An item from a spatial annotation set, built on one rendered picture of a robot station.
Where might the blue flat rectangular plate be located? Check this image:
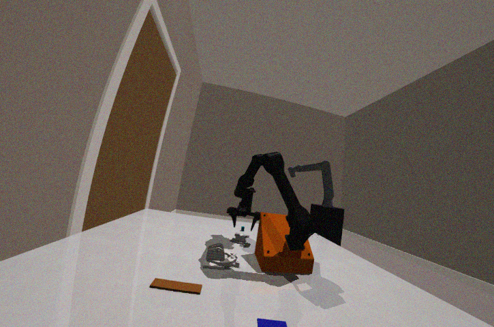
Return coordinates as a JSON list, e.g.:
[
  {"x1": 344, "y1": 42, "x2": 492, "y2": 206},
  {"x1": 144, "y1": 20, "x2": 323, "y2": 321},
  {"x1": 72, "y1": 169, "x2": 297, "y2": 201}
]
[{"x1": 258, "y1": 318, "x2": 287, "y2": 327}]

